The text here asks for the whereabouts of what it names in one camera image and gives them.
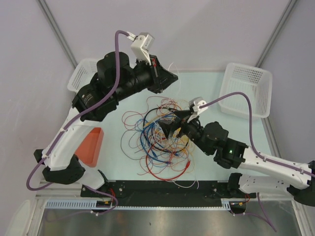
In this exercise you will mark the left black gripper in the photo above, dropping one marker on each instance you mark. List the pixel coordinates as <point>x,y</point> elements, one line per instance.
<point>161,78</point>

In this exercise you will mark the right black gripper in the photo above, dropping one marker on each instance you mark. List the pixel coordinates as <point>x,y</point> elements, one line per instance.
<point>182,123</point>

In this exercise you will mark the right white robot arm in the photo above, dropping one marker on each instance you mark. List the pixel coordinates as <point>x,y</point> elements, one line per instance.
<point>280,176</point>

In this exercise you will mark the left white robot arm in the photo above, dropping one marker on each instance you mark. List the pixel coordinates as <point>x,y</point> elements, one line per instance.
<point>112,82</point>

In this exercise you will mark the left white mesh basket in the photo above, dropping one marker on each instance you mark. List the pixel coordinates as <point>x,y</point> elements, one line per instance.
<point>82,74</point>

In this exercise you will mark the white mesh basket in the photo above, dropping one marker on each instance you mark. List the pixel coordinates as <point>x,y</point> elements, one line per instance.
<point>82,74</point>
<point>255,83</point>

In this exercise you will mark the right white mesh basket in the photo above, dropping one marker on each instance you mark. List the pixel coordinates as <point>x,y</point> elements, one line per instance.
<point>255,83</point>

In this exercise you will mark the orange plastic bin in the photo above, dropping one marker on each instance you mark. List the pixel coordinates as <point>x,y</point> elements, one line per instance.
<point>89,149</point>

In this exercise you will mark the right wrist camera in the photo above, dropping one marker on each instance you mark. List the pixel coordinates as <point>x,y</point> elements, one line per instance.
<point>195,106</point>

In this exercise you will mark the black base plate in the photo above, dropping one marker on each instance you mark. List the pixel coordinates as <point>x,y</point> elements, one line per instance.
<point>157,193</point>

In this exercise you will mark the aluminium frame post left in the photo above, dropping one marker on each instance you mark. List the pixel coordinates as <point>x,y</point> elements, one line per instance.
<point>48,14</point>

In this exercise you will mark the aluminium frame post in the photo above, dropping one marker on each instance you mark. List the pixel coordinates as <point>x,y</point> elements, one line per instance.
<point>280,25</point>
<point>48,14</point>

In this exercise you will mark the aluminium frame post right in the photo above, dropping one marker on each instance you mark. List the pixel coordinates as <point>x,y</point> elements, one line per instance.
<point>280,25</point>

